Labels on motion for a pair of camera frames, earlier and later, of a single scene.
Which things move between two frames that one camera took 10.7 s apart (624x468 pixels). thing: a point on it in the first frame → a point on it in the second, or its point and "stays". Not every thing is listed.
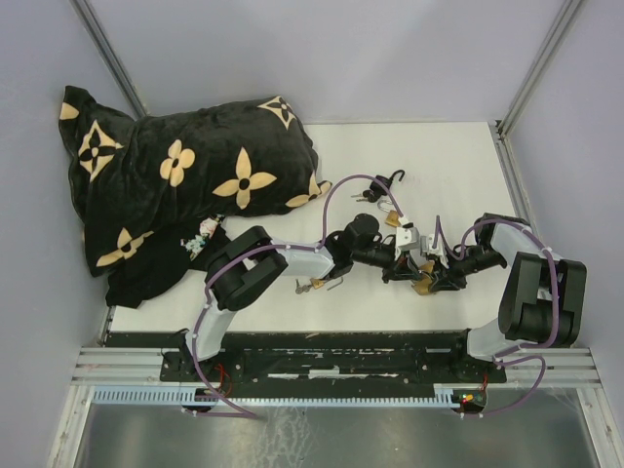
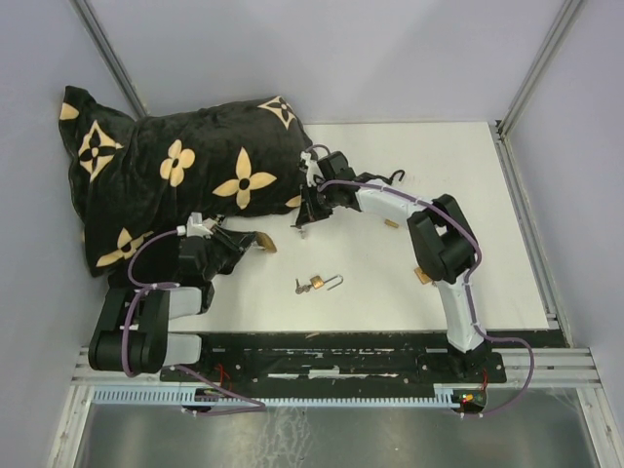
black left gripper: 402,269 → 236,242
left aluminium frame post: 106,50 stays
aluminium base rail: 136,365 stays
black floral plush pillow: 133,178 stays
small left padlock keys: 301,289 stays
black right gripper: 445,279 → 308,212
